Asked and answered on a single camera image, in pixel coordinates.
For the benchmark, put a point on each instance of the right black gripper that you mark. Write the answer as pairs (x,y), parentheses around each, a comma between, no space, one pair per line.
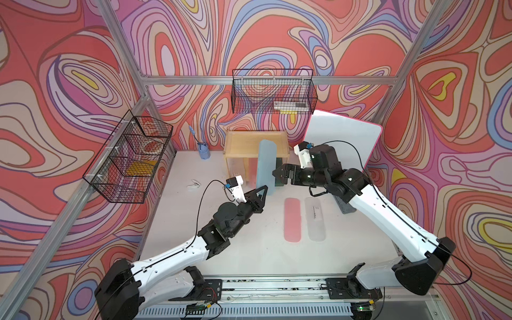
(295,170)

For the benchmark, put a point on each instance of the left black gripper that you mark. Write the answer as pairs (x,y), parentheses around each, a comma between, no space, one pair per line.
(254,204)

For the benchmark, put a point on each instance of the teal pencil case top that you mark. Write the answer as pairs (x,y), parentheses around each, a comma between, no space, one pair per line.
(266,165)

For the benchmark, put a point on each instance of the pink pencil case top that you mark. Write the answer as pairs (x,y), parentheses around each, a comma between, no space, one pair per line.
(292,220)

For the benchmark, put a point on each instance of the pink pencil case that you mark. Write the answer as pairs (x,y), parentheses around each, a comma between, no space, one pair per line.
(253,172)
(292,220)

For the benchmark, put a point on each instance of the clear pencil case top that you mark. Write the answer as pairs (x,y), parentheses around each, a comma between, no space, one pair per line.
(315,221)

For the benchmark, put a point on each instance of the pink pencil case bottom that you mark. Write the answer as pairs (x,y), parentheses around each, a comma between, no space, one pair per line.
(253,172)

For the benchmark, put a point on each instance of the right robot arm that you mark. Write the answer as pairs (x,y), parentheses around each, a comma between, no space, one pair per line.
(424,255)

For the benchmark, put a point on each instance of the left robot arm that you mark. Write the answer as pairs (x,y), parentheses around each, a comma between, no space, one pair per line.
(128,287)

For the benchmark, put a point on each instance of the wooden two-tier shelf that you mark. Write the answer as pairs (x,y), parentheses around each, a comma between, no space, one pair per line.
(242,145)

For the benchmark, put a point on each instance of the marker box in basket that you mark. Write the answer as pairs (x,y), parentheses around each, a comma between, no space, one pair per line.
(290,107)

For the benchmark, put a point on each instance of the small white clip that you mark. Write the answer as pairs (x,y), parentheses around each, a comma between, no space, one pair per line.
(194,184)

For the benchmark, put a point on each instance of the blue pen cup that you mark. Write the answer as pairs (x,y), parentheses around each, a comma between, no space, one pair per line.
(204,151)

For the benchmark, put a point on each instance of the pink framed whiteboard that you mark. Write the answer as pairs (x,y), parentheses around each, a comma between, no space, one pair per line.
(354,140)

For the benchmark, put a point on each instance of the blue pen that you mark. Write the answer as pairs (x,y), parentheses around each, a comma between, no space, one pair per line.
(192,131)

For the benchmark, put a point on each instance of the yellow item in basket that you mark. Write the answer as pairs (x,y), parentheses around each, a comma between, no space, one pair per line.
(140,169)

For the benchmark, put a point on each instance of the green circuit board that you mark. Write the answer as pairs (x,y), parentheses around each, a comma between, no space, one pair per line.
(197,308)

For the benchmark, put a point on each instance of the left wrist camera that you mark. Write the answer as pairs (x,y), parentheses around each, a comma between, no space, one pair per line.
(235,187)

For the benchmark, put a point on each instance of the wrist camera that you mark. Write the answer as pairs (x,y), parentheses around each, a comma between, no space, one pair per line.
(235,187)
(302,152)

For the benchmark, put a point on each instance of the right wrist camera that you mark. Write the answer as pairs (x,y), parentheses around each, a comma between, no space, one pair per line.
(302,152)

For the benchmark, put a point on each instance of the back black wire basket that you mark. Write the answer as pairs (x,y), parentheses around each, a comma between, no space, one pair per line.
(255,90)

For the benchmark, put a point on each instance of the black wire basket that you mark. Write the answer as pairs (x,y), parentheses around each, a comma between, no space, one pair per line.
(255,90)
(135,138)

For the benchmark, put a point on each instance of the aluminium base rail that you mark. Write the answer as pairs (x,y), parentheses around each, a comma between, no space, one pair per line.
(298,298)

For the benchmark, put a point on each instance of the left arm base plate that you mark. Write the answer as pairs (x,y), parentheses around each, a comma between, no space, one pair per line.
(211,290)

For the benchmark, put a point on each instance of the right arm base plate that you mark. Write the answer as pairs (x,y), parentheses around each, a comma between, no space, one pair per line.
(344,289)

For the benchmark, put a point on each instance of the left black wire basket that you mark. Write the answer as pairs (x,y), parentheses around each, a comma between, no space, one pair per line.
(135,138)

